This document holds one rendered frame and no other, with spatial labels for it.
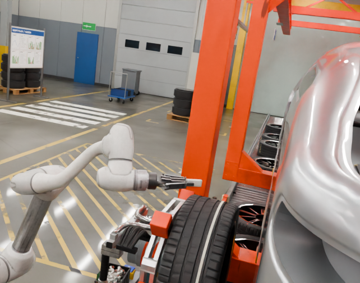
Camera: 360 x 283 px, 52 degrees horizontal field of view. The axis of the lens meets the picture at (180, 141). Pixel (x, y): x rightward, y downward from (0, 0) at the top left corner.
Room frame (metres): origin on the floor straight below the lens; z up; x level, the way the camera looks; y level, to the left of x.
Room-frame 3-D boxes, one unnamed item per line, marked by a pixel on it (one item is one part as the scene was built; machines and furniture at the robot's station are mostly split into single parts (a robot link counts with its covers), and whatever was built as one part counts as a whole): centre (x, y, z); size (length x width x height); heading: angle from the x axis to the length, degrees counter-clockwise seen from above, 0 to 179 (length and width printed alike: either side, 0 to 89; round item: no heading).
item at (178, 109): (10.40, -0.31, 0.55); 1.40 x 0.80 x 1.09; 76
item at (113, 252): (1.50, 0.23, 0.93); 0.09 x 0.05 x 0.05; 75
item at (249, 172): (3.94, -0.95, 0.69); 0.52 x 0.17 x 0.35; 75
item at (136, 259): (1.63, 0.06, 0.85); 0.21 x 0.14 x 0.14; 75
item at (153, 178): (1.52, 0.07, 1.26); 0.09 x 0.08 x 0.07; 100
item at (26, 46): (10.04, 4.36, 0.97); 1.50 x 0.50 x 1.95; 168
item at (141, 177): (1.50, 0.14, 1.26); 0.09 x 0.06 x 0.09; 10
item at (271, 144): (6.44, -1.73, 0.39); 0.66 x 0.66 x 0.24
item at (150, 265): (1.61, -0.01, 0.85); 0.54 x 0.07 x 0.54; 165
